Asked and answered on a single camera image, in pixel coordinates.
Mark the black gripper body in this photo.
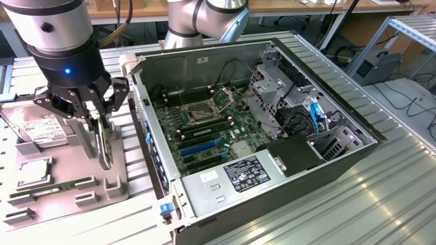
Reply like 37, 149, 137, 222
26, 33, 113, 91

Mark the graphics card with fan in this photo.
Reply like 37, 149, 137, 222
84, 102, 114, 171

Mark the silver hard disk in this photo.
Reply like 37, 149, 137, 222
0, 102, 69, 149

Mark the green motherboard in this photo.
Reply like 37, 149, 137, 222
149, 85, 273, 178

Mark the thin locking lever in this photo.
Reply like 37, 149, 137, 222
176, 86, 188, 111

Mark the black RAM slot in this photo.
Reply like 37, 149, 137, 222
162, 85, 210, 99
165, 90, 213, 105
176, 116, 233, 131

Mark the CPU socket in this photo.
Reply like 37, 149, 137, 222
182, 101, 218, 126

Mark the labelled RAM stick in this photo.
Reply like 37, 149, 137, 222
180, 121, 234, 137

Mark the silver CPU chip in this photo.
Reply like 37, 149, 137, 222
18, 162, 48, 186

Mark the long black expansion slot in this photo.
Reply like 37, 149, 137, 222
185, 158, 226, 172
176, 134, 221, 151
182, 154, 224, 167

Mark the grey parts rack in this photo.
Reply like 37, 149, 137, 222
1, 107, 132, 233

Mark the metal socket cover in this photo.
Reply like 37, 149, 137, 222
206, 86, 236, 113

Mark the wooden desk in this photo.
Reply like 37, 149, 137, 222
0, 0, 170, 58
248, 0, 429, 51

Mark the blue expansion slot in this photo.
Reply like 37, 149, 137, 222
180, 139, 222, 157

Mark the green RAM stick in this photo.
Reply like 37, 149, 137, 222
9, 176, 92, 200

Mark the silver chipset heatsink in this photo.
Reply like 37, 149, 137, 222
230, 142, 254, 157

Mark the perforated metal disk bay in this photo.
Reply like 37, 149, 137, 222
248, 63, 309, 135

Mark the grey power supply unit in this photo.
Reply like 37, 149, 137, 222
180, 149, 286, 219

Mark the black plastic shroud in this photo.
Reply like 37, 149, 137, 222
265, 134, 328, 179

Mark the open black PC case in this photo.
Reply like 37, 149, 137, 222
118, 30, 388, 245

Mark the black stand pole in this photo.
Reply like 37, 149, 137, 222
321, 0, 361, 52

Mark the thick black cable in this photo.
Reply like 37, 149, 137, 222
98, 0, 134, 48

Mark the looping black wire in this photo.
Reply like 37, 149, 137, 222
213, 58, 256, 89

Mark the blue flat wire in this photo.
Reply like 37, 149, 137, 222
309, 102, 325, 135

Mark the grey box with handle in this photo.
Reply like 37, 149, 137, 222
346, 50, 405, 87

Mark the aluminium profile frame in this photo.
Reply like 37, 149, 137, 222
345, 15, 436, 77

